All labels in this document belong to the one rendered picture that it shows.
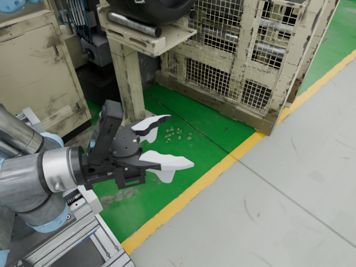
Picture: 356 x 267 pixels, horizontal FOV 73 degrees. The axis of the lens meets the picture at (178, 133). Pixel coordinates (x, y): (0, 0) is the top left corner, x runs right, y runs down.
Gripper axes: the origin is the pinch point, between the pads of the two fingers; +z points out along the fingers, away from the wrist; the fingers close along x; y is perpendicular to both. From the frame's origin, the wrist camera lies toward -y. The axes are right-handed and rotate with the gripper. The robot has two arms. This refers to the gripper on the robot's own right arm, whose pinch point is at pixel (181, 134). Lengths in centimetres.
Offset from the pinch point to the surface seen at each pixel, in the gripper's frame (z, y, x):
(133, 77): 2, 45, -125
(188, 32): 35, 12, -101
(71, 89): -41, 49, -129
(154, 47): 11, 11, -81
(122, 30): -2, 6, -99
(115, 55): -7, 28, -126
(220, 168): 47, 98, -70
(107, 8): -7, -3, -110
